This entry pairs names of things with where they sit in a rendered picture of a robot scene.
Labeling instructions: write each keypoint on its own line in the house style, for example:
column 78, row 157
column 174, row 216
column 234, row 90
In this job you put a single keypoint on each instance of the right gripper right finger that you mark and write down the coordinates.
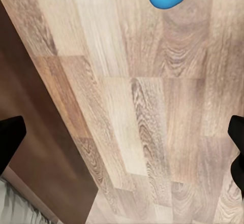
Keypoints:
column 236, row 131

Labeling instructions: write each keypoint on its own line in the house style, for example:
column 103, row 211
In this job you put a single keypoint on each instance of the bed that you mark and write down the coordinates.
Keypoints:
column 46, row 181

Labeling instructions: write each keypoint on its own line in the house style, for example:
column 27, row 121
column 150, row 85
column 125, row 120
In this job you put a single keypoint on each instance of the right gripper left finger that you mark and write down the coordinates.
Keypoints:
column 12, row 132

